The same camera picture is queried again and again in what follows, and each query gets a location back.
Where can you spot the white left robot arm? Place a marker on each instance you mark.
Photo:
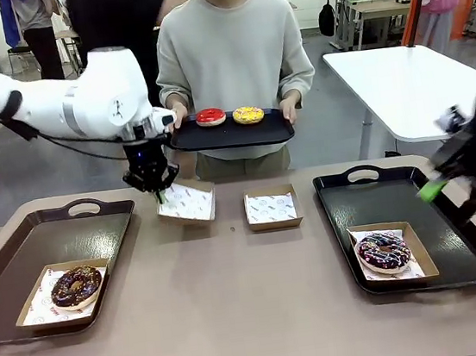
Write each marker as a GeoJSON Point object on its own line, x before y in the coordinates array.
{"type": "Point", "coordinates": [94, 100]}

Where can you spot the chocolate sprinkled donut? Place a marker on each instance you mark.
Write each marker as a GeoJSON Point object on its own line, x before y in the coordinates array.
{"type": "Point", "coordinates": [63, 290]}

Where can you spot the beige sleeved left forearm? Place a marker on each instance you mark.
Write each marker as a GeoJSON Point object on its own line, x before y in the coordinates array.
{"type": "Point", "coordinates": [298, 81]}

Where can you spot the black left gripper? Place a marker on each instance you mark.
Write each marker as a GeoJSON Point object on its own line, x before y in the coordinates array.
{"type": "Point", "coordinates": [144, 159]}

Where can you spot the person's left hand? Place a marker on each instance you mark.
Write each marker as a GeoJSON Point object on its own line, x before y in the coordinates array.
{"type": "Point", "coordinates": [289, 108]}

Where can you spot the yellow sprinkled donut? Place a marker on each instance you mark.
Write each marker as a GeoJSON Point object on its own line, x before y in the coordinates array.
{"type": "Point", "coordinates": [241, 117]}

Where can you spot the light wooden background desk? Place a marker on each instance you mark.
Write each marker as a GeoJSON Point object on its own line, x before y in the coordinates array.
{"type": "Point", "coordinates": [373, 9]}

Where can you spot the black backpack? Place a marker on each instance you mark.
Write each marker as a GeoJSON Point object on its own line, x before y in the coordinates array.
{"type": "Point", "coordinates": [327, 19]}

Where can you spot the person with blue scarf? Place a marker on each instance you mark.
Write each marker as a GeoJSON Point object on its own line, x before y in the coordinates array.
{"type": "Point", "coordinates": [39, 42]}

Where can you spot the white table with legs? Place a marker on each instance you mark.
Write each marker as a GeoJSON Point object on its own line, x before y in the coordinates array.
{"type": "Point", "coordinates": [405, 88]}

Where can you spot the beige sleeved right forearm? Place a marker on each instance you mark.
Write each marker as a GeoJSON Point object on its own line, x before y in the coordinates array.
{"type": "Point", "coordinates": [173, 94]}

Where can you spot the small black serving tray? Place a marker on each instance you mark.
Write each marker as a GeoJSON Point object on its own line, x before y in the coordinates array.
{"type": "Point", "coordinates": [233, 137]}

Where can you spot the person's right hand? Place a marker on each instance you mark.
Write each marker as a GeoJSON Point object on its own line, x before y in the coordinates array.
{"type": "Point", "coordinates": [179, 115]}

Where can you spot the purple glazed donut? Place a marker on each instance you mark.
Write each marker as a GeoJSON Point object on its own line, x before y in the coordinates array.
{"type": "Point", "coordinates": [366, 253]}

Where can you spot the small white blue device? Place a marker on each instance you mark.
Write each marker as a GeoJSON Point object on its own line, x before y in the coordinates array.
{"type": "Point", "coordinates": [452, 119]}

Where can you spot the red glazed donut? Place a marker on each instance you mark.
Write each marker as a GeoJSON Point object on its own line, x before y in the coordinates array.
{"type": "Point", "coordinates": [204, 119]}

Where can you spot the white printed liner paper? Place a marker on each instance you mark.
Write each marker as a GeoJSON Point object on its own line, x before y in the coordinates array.
{"type": "Point", "coordinates": [41, 306]}
{"type": "Point", "coordinates": [414, 271]}
{"type": "Point", "coordinates": [269, 206]}
{"type": "Point", "coordinates": [189, 203]}

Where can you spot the person in beige sweater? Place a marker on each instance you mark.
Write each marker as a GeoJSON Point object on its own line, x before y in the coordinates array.
{"type": "Point", "coordinates": [231, 48]}

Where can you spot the brown cardboard food box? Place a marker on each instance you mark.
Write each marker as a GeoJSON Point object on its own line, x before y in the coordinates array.
{"type": "Point", "coordinates": [56, 324]}
{"type": "Point", "coordinates": [426, 259]}
{"type": "Point", "coordinates": [182, 220]}
{"type": "Point", "coordinates": [255, 227]}

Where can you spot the person in black t-shirt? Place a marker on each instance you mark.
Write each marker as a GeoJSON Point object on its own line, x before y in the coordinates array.
{"type": "Point", "coordinates": [114, 15]}

